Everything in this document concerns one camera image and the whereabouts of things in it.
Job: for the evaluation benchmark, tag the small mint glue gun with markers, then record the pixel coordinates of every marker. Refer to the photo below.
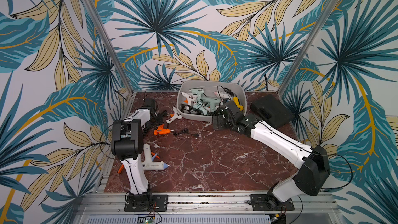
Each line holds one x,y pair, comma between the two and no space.
200,109

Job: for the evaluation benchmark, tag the mint green glue gun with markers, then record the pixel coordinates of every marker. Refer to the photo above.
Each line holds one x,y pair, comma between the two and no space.
197,92

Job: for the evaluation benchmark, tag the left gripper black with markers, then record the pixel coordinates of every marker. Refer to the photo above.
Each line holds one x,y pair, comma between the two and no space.
159,120

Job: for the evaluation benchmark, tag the white pink glue gun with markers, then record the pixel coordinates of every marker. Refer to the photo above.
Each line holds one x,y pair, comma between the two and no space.
217,94

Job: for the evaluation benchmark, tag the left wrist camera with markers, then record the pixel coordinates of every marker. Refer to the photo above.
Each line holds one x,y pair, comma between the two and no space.
150,104

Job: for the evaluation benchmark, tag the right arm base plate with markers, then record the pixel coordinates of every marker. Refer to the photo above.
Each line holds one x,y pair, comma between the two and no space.
266,202

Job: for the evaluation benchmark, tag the small white orange glue gun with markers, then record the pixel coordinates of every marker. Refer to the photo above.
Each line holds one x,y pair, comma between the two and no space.
190,100

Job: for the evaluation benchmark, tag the orange black glue gun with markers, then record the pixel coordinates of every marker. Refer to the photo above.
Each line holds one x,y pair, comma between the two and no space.
161,130

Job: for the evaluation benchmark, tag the large mint glue gun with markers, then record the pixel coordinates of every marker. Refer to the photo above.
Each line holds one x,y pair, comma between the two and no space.
211,102

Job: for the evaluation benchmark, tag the grey plastic storage box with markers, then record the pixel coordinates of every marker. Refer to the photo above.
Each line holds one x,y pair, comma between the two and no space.
197,100

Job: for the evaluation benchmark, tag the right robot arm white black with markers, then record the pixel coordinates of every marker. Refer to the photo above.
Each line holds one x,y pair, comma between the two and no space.
312,163

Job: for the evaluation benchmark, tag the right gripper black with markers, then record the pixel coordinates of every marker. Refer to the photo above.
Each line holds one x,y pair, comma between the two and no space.
222,115

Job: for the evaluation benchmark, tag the black tool case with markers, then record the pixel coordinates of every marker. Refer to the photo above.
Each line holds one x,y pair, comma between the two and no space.
272,111

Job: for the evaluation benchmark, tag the yellow black glue gun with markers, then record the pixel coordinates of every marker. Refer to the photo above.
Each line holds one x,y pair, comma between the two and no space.
238,104

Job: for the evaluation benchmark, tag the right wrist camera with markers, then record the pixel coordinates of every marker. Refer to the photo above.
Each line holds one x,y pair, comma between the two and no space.
233,109

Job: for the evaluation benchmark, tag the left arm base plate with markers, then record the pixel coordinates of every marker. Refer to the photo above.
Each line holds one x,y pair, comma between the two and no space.
146,203

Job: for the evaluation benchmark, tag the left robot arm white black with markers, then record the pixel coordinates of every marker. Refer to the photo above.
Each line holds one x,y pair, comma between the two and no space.
128,146

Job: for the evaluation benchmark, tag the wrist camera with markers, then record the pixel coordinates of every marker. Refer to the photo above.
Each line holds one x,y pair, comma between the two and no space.
233,109
150,104

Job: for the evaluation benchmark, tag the large white blue glue gun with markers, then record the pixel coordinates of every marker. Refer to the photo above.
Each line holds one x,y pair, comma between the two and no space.
149,164

